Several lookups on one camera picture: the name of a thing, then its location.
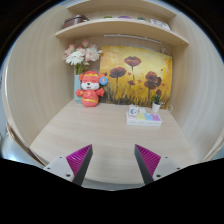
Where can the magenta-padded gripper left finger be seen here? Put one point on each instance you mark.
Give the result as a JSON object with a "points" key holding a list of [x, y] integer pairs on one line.
{"points": [[60, 166]]}

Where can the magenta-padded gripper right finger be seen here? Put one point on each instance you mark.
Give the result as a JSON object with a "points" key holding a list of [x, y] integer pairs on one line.
{"points": [[165, 166]]}

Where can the small potted green plant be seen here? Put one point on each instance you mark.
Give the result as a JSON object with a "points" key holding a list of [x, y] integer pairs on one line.
{"points": [[156, 106]]}

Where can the red plush toy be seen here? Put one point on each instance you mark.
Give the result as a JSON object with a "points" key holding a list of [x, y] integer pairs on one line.
{"points": [[90, 95]]}

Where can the light blue vase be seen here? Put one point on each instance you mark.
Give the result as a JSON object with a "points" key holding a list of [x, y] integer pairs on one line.
{"points": [[77, 88]]}

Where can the poppy flower painting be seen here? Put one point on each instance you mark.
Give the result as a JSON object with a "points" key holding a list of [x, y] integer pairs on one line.
{"points": [[140, 71]]}

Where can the pink white flower bouquet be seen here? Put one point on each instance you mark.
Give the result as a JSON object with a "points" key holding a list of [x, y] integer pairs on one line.
{"points": [[80, 55]]}

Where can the white light bar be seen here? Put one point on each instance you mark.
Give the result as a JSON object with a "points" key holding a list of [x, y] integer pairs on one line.
{"points": [[133, 37]]}

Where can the wooden shelf unit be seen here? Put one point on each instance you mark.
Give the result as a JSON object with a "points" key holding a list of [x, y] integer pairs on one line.
{"points": [[123, 28]]}

